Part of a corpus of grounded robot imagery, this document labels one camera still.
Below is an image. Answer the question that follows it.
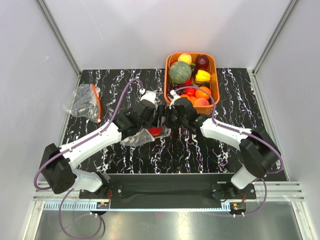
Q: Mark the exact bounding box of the orange plastic basket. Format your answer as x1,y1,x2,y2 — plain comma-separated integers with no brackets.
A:
164,52,220,115

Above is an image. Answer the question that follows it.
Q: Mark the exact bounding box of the polka dot zip bag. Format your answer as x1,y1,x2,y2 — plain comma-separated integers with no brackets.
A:
114,100,171,147

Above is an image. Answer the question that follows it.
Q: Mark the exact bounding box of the orange tangerine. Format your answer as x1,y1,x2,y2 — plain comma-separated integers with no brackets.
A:
180,94,197,104

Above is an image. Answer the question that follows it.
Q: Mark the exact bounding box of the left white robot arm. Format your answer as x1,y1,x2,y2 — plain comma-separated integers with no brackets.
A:
39,99,156,198

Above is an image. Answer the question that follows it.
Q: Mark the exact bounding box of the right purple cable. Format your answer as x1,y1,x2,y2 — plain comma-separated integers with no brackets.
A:
173,86,285,176

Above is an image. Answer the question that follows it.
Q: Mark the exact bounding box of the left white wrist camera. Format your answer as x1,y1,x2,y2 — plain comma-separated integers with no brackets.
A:
140,90,157,105

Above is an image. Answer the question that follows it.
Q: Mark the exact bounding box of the dark purple plum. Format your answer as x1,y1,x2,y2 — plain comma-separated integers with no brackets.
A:
190,63,198,76

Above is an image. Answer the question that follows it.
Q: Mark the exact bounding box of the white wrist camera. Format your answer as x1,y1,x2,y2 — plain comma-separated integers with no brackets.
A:
169,90,180,109
140,90,157,105

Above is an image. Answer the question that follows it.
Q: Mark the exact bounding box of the yellow red peach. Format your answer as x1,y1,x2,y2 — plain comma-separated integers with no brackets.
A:
177,53,192,65

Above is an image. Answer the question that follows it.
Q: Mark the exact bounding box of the red tomato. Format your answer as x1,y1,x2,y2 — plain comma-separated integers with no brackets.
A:
185,87,196,97

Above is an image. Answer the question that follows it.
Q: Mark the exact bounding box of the pink orange peach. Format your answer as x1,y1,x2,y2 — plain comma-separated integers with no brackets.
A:
193,98,210,107

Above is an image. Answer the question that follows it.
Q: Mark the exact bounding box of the red pomegranate fruit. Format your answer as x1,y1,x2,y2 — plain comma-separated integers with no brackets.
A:
148,127,162,137

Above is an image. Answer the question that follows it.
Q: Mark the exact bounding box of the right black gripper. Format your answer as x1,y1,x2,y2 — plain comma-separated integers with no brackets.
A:
152,105,188,129

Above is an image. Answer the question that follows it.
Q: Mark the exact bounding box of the yellow bell pepper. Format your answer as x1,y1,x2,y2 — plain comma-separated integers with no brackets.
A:
195,69,211,84

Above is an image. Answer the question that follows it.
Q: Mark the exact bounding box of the green netted melon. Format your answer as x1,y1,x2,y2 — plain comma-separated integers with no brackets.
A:
169,61,192,85

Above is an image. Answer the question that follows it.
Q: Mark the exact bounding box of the orange bell pepper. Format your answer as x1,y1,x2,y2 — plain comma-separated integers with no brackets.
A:
195,86,211,100

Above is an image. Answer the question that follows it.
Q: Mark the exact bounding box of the purple cable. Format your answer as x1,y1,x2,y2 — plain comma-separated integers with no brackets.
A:
33,78,146,191
173,86,285,176

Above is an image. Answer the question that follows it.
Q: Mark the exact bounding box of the purple grape bunch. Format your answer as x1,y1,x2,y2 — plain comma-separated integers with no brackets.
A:
167,84,179,92

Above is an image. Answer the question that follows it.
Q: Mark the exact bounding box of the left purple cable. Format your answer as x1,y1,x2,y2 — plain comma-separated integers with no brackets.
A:
33,78,146,191

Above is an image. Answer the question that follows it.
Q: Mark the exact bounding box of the white slotted cable duct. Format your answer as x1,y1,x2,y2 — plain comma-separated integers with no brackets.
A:
43,201,110,212

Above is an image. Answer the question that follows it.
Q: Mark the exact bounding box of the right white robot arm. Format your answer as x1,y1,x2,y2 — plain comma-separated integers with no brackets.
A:
157,97,282,199

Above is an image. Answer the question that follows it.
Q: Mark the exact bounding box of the dark red apple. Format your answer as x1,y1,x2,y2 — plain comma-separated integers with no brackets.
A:
195,54,210,70

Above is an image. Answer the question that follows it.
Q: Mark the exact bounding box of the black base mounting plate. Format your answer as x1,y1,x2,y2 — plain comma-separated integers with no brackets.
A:
79,173,257,211

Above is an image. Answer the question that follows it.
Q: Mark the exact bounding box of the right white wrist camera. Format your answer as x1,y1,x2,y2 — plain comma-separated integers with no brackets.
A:
169,90,180,109

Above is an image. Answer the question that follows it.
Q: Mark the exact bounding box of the crumpled orange zip bag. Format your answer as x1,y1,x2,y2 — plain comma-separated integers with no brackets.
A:
63,83,102,124

